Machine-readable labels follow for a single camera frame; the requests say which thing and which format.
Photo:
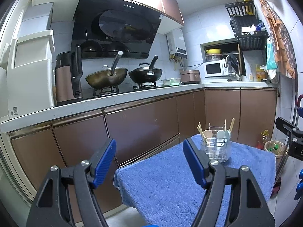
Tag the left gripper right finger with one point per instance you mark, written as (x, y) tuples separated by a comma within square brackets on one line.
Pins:
[(247, 205)]

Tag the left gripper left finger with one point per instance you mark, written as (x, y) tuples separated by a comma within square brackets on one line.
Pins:
[(51, 206)]

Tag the white ceramic spoon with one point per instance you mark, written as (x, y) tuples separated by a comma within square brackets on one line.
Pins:
[(220, 137)]

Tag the light blue ceramic spoon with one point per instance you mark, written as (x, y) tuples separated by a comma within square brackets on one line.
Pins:
[(227, 136)]

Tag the pink ceramic spoon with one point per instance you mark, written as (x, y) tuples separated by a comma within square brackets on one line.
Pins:
[(208, 134)]

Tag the right blue gloved hand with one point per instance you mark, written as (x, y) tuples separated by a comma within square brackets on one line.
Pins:
[(299, 188)]

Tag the beige waste bin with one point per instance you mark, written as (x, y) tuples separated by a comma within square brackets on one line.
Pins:
[(276, 147)]

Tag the cooking oil bottle on floor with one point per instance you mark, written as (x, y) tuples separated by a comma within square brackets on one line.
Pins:
[(264, 137)]

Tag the clear utensil holder jar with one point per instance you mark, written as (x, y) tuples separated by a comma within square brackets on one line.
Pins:
[(220, 154)]

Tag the yellow bottle by sink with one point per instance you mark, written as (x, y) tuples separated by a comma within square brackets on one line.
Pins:
[(260, 72)]

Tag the orange patterned hanging apron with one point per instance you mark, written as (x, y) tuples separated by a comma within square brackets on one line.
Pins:
[(279, 51)]

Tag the chrome sink faucet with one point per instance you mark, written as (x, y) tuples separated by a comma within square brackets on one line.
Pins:
[(232, 65)]

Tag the white microwave oven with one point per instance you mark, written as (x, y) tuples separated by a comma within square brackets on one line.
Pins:
[(215, 69)]

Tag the yellow lidded glass jar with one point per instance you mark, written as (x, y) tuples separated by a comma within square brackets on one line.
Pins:
[(213, 54)]

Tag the pink rice cooker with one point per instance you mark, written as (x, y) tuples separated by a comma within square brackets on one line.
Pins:
[(190, 77)]

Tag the white rice storage box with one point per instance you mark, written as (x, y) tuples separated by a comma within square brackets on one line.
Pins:
[(27, 78)]

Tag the brown electric kettle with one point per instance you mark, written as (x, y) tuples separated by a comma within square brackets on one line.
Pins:
[(68, 73)]

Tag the brass coloured wok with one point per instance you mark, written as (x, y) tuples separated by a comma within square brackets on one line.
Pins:
[(110, 77)]

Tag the white water heater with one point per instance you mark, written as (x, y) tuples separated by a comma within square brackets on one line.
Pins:
[(176, 43)]

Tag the black wok with lid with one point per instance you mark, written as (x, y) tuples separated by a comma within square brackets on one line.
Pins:
[(146, 72)]

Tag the black range hood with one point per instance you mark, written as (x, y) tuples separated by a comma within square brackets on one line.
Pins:
[(104, 27)]

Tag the black wall dish rack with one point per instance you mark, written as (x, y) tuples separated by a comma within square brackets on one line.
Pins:
[(248, 29)]

